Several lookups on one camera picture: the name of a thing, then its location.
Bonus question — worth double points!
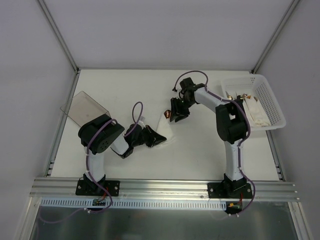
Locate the white plastic basket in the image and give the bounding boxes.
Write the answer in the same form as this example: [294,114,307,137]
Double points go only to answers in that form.
[220,74,287,131]

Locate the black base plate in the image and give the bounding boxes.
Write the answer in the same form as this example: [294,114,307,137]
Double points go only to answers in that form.
[75,179,120,197]
[207,181,253,199]

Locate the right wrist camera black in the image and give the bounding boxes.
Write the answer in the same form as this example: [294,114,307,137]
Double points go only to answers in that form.
[179,77,196,91]

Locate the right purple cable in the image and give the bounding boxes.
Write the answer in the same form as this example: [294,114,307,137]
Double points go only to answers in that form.
[171,70,257,220]

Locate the white slotted cable duct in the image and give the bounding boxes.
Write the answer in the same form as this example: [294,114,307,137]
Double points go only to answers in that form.
[40,197,227,211]

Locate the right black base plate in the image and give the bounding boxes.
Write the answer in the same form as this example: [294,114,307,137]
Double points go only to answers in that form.
[207,181,253,199]

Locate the aluminium front rail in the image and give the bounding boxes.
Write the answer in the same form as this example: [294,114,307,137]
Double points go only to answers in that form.
[29,177,301,202]

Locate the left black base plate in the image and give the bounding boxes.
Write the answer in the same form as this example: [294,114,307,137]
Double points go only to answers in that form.
[75,179,120,197]

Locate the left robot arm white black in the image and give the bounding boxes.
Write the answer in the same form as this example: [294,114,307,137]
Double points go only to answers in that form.
[78,114,167,195]

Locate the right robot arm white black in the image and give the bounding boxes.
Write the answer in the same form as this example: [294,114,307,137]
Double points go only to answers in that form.
[170,87,251,198]

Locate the white paper napkin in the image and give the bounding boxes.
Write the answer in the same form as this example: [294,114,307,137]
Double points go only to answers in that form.
[155,113,175,149]

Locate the copper spoon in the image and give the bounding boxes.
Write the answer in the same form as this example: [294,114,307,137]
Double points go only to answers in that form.
[163,109,172,119]

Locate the smoky transparent plastic container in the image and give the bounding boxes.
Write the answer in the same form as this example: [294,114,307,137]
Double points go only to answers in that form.
[60,91,110,127]

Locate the rolled napkin bundle in basket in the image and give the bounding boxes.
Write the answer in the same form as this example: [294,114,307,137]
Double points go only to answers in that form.
[225,91,237,101]

